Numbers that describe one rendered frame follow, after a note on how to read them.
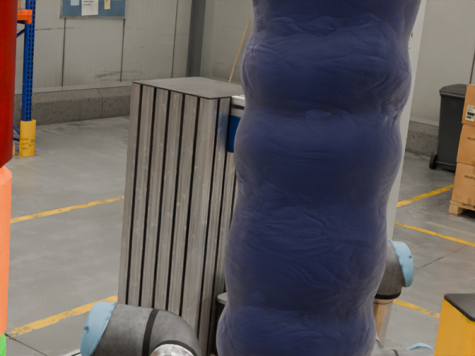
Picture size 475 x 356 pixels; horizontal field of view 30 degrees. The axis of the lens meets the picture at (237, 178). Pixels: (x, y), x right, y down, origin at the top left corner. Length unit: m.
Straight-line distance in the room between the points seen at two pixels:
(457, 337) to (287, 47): 0.55
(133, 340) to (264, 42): 0.78
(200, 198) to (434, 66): 10.34
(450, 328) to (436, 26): 11.61
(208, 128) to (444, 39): 10.30
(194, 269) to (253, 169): 0.94
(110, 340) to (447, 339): 1.14
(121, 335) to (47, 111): 10.21
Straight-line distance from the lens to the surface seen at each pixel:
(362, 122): 1.16
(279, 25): 1.15
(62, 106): 12.06
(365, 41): 1.14
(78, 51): 12.30
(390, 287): 2.28
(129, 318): 1.77
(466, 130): 9.21
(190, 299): 2.14
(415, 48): 5.05
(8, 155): 0.27
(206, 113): 2.02
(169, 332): 1.74
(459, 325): 0.69
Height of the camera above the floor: 2.34
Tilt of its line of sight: 14 degrees down
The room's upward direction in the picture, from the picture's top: 6 degrees clockwise
